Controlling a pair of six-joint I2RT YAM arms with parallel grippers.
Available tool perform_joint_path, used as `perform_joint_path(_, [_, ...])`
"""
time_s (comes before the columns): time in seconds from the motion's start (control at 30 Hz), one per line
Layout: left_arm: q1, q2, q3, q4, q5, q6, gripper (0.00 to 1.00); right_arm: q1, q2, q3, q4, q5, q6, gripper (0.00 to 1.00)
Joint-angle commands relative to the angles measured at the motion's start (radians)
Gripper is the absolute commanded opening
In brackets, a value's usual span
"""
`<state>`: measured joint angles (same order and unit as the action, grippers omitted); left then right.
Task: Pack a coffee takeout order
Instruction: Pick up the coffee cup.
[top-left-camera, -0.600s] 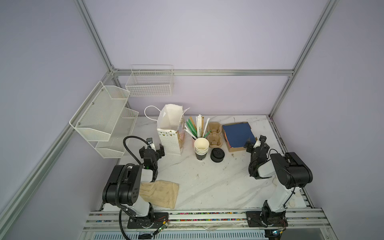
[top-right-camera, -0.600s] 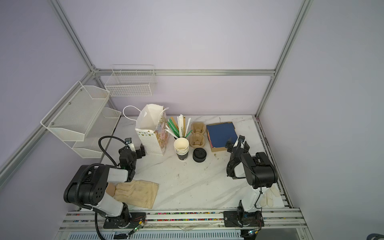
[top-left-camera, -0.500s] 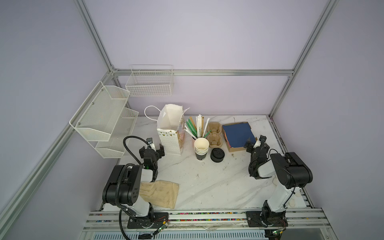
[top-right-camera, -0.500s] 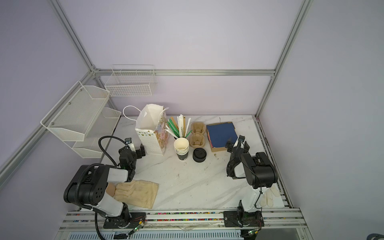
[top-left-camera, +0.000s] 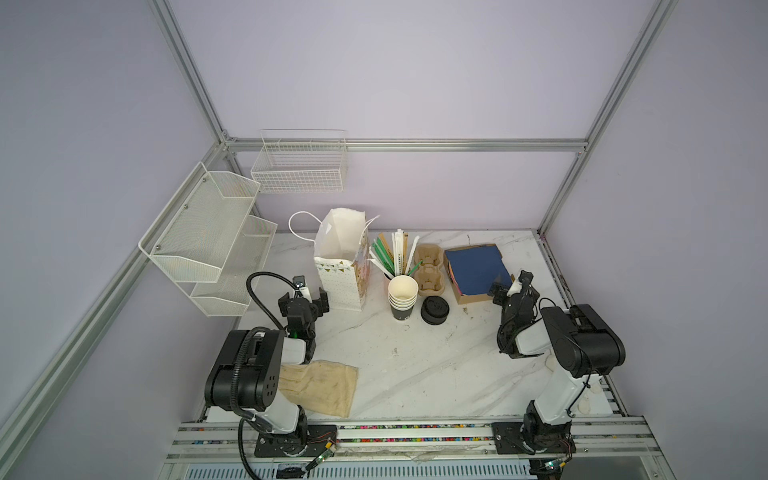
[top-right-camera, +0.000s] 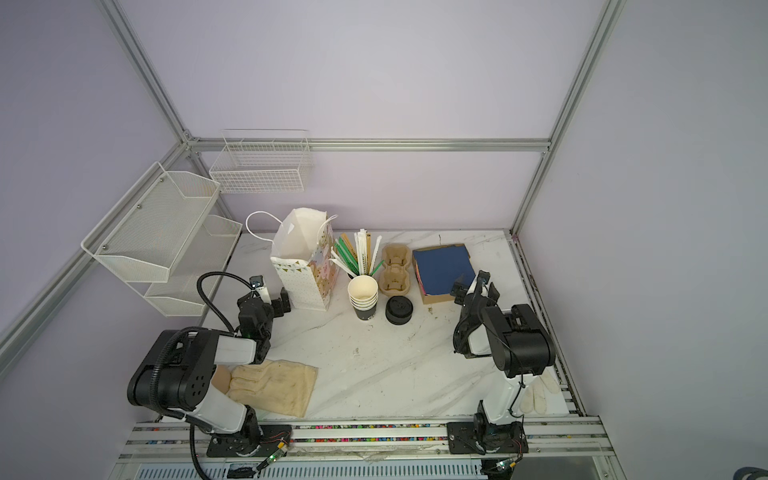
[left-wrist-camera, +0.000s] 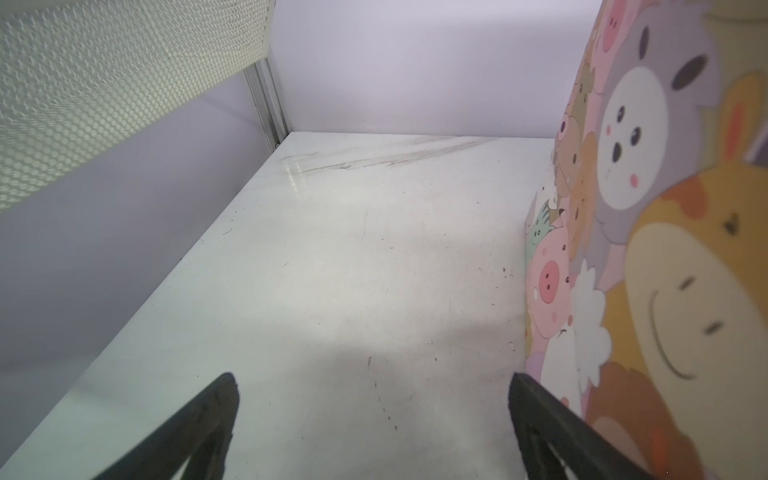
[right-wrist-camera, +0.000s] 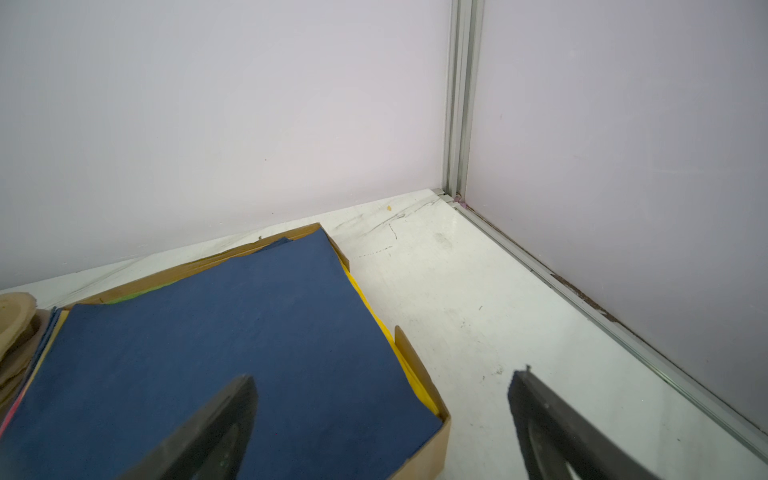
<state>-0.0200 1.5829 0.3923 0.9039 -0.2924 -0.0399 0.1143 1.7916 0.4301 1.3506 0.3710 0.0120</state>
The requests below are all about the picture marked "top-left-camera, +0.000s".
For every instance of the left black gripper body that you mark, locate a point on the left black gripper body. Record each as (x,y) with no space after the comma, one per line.
(317,307)

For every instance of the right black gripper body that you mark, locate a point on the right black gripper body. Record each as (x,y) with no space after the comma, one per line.
(496,290)

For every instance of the black plastic cup lid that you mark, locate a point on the black plastic cup lid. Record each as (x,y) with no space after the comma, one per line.
(434,310)

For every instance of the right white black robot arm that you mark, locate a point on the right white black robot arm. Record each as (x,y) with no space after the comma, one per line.
(584,347)

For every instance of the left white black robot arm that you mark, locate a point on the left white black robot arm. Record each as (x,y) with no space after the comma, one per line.
(245,376)

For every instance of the lower white mesh shelf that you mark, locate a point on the lower white mesh shelf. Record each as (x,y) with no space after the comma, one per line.
(228,297)

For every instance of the white mesh shelf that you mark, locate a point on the white mesh shelf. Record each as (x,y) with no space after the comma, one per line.
(228,297)
(192,238)

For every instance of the white paper gift bag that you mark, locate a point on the white paper gift bag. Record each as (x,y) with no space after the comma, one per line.
(341,254)

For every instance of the brown pulp cup carrier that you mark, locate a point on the brown pulp cup carrier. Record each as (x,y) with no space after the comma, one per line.
(429,275)

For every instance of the stack of paper cups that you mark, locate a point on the stack of paper cups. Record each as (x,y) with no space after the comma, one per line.
(402,293)

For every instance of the bundle of wrapped straws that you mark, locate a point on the bundle of wrapped straws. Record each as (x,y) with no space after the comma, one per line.
(395,254)

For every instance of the upper white mesh shelf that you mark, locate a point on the upper white mesh shelf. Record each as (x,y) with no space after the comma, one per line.
(192,238)

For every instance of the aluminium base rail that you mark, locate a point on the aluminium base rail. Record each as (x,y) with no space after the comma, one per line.
(426,441)

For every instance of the white wire basket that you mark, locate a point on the white wire basket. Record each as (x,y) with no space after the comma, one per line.
(297,161)

